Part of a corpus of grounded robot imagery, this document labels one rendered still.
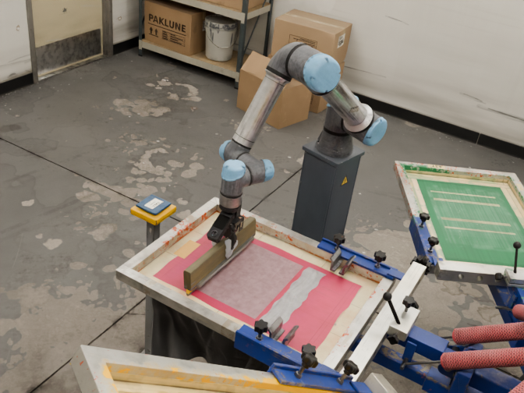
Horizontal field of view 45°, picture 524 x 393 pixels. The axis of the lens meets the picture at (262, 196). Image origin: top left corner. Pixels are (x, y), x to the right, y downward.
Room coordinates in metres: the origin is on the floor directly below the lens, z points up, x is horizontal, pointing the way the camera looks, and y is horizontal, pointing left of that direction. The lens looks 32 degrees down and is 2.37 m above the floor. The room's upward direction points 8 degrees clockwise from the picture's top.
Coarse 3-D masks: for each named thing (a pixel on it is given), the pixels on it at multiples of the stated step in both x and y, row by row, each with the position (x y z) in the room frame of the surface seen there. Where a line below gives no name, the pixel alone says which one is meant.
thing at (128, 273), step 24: (192, 216) 1.96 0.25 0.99; (168, 240) 1.79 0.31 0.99; (288, 240) 1.92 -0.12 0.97; (312, 240) 1.91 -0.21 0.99; (144, 264) 1.67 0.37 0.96; (144, 288) 1.54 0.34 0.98; (168, 288) 1.54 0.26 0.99; (384, 288) 1.69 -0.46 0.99; (192, 312) 1.45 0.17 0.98; (360, 312) 1.55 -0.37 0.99; (336, 360) 1.32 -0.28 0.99
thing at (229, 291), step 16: (192, 256) 1.77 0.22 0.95; (160, 272) 1.66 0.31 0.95; (176, 272) 1.67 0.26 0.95; (224, 272) 1.70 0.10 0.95; (240, 272) 1.71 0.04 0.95; (208, 288) 1.61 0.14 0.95; (224, 288) 1.62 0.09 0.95; (240, 288) 1.63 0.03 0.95; (256, 288) 1.64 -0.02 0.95; (272, 288) 1.65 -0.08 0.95; (208, 304) 1.53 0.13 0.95; (224, 304) 1.54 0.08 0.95; (240, 304) 1.55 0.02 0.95; (256, 304) 1.56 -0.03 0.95; (272, 304) 1.57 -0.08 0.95; (304, 304) 1.59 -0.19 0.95; (288, 320) 1.50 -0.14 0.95; (304, 320) 1.51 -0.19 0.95; (320, 320) 1.52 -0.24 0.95; (304, 336) 1.44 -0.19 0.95; (320, 336) 1.45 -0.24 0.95
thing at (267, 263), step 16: (208, 240) 1.87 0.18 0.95; (256, 240) 1.91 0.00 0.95; (240, 256) 1.81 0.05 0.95; (256, 256) 1.82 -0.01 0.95; (272, 256) 1.83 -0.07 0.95; (288, 256) 1.84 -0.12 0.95; (256, 272) 1.72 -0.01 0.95; (272, 272) 1.74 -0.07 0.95; (288, 272) 1.75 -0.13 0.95; (288, 288) 1.66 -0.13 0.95; (320, 288) 1.69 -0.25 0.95; (336, 288) 1.70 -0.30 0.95; (352, 288) 1.71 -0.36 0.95; (320, 304) 1.60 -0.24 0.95; (336, 304) 1.61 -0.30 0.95
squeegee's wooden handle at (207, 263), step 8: (248, 224) 1.87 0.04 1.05; (240, 232) 1.82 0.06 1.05; (248, 232) 1.87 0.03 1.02; (224, 240) 1.75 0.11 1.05; (240, 240) 1.82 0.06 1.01; (216, 248) 1.70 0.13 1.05; (224, 248) 1.73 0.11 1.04; (208, 256) 1.66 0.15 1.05; (216, 256) 1.68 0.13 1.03; (224, 256) 1.73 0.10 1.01; (192, 264) 1.60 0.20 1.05; (200, 264) 1.61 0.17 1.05; (208, 264) 1.64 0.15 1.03; (216, 264) 1.68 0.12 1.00; (184, 272) 1.57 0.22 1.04; (192, 272) 1.56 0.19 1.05; (200, 272) 1.60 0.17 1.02; (208, 272) 1.64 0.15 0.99; (184, 280) 1.57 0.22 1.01; (192, 280) 1.56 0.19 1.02; (200, 280) 1.60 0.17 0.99; (184, 288) 1.56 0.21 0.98; (192, 288) 1.56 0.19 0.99
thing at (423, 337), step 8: (416, 328) 1.45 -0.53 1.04; (408, 336) 1.41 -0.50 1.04; (416, 336) 1.42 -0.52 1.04; (424, 336) 1.42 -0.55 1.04; (432, 336) 1.42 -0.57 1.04; (400, 344) 1.42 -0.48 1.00; (416, 344) 1.40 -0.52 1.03; (424, 344) 1.39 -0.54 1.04; (432, 344) 1.39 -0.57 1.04; (440, 344) 1.40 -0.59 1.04; (416, 352) 1.39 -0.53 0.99; (424, 352) 1.38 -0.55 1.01; (432, 352) 1.38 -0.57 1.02; (440, 352) 1.37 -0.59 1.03
